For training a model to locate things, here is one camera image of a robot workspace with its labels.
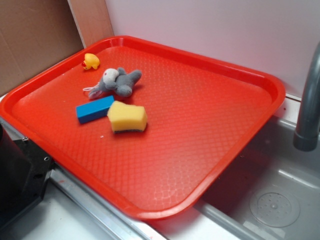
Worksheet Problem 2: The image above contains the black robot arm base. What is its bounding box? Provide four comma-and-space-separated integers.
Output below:
0, 126, 53, 230

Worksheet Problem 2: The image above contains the blue rectangular block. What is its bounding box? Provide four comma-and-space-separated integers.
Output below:
75, 95, 115, 124

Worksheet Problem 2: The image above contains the yellow sponge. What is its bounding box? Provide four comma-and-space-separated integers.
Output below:
107, 101, 148, 133

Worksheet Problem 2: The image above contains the red plastic tray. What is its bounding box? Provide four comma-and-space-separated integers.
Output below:
0, 36, 286, 220

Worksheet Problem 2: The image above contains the grey plush elephant toy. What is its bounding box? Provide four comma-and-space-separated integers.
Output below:
82, 67, 142, 100

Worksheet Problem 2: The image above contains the yellow rubber duck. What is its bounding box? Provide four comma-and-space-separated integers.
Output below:
82, 53, 101, 70

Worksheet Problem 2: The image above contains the grey plastic sink basin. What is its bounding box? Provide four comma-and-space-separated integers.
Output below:
147, 115, 320, 240

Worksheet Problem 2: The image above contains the grey sink faucet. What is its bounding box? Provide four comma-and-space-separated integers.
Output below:
293, 45, 320, 152

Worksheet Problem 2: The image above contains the brown cardboard panel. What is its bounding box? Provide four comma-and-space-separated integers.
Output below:
0, 0, 83, 96

